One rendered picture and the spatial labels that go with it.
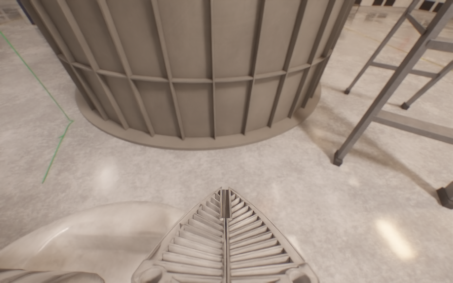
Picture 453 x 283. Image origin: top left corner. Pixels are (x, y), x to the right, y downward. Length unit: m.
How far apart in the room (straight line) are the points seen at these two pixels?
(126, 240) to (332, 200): 0.86
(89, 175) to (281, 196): 0.98
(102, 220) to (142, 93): 0.64
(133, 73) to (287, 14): 0.71
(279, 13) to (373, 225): 0.98
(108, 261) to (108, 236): 0.06
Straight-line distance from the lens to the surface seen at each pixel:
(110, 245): 0.51
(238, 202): 0.16
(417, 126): 1.12
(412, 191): 1.31
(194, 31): 0.77
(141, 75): 0.92
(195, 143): 1.02
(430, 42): 1.03
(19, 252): 0.56
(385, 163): 1.36
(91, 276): 0.23
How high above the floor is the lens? 0.76
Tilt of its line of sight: 46 degrees down
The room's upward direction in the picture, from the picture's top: 3 degrees clockwise
